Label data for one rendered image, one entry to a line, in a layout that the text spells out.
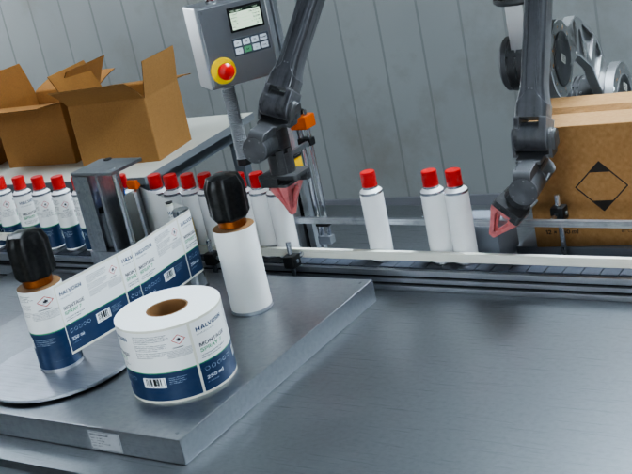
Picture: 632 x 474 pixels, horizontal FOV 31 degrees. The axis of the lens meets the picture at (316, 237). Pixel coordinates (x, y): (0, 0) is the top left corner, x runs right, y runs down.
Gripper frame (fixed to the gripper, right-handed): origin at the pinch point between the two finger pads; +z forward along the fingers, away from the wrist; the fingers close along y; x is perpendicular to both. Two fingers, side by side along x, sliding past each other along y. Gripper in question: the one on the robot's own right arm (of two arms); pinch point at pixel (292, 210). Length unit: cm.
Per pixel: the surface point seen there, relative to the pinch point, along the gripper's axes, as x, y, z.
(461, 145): 265, -93, 69
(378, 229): 3.7, 18.8, 6.0
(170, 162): 111, -132, 23
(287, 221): 4.6, -5.6, 4.4
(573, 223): 8, 61, 7
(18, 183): 6, -92, -6
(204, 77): 7.7, -21.7, -29.9
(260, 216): 4.0, -12.2, 3.0
